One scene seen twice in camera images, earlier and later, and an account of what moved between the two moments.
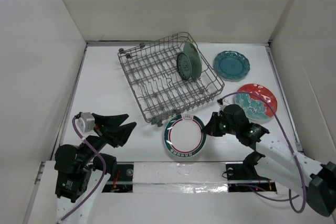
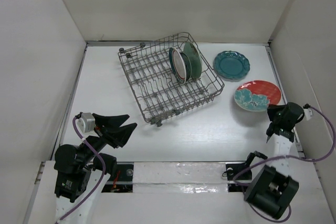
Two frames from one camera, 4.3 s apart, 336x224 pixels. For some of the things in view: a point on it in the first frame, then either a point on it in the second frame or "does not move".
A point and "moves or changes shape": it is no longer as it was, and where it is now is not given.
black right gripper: [211, 127] -> [271, 108]
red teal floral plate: [257, 111] moves or changes shape
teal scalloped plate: [231, 65] does not move
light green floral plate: [196, 64] does not move
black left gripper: [105, 124] does not move
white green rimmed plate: [184, 137] -> [177, 65]
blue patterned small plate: [184, 66] does not move
